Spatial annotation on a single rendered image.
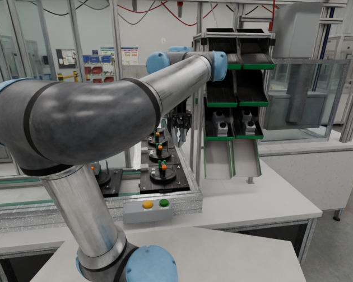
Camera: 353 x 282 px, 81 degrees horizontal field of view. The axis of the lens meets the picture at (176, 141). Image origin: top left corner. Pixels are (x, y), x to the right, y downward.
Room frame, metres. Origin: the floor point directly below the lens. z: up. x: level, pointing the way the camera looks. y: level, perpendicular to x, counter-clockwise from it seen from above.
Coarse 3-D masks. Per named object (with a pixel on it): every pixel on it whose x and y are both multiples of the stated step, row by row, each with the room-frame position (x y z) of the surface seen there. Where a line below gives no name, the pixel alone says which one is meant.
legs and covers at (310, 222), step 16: (256, 224) 0.78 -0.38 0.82; (272, 224) 0.79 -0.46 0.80; (288, 224) 0.80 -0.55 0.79; (304, 224) 0.83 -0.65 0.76; (288, 240) 0.97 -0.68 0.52; (304, 240) 0.82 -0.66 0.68; (0, 256) 0.62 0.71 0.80; (16, 256) 0.63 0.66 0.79; (32, 256) 0.86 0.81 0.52; (48, 256) 0.98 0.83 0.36; (304, 256) 0.82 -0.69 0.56; (0, 272) 0.61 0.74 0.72; (16, 272) 0.72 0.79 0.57; (32, 272) 0.82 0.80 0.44
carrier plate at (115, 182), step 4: (120, 168) 1.05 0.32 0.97; (112, 172) 1.00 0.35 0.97; (120, 172) 1.00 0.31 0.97; (112, 176) 0.96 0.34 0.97; (116, 176) 0.96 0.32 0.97; (120, 176) 0.96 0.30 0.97; (112, 180) 0.92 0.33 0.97; (116, 180) 0.92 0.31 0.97; (120, 180) 0.93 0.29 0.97; (108, 184) 0.89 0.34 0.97; (112, 184) 0.89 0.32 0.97; (116, 184) 0.89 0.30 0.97; (100, 188) 0.85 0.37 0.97; (104, 188) 0.85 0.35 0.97; (112, 188) 0.85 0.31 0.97; (116, 188) 0.85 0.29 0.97; (104, 192) 0.82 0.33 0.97; (108, 192) 0.82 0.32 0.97; (112, 192) 0.82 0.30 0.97; (116, 192) 0.82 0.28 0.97; (104, 196) 0.80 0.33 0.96; (108, 196) 0.81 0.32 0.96; (112, 196) 0.81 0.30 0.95; (116, 196) 0.81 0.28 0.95
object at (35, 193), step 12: (108, 168) 1.07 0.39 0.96; (132, 168) 1.07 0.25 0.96; (36, 180) 0.96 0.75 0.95; (132, 180) 1.01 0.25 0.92; (24, 192) 0.89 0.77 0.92; (36, 192) 0.89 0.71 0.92; (120, 192) 0.89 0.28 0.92; (132, 192) 0.85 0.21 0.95; (12, 204) 0.76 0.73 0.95; (24, 204) 0.76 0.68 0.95
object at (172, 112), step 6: (180, 102) 0.72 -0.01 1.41; (186, 102) 0.72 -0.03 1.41; (174, 108) 0.76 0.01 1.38; (180, 108) 0.72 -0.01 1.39; (174, 114) 0.71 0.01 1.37; (180, 114) 0.70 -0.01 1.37; (186, 114) 0.71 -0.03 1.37; (174, 120) 0.72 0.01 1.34; (180, 120) 0.72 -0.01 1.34; (186, 120) 0.71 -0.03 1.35; (174, 126) 0.72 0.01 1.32; (180, 126) 0.71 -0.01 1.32; (186, 126) 0.71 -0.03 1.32
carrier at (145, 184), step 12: (144, 168) 1.03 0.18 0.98; (156, 168) 1.01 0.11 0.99; (168, 168) 1.01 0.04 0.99; (180, 168) 1.05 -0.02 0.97; (144, 180) 0.92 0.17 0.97; (156, 180) 0.90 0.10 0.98; (168, 180) 0.90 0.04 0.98; (180, 180) 0.92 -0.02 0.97; (144, 192) 0.83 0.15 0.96; (156, 192) 0.84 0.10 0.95
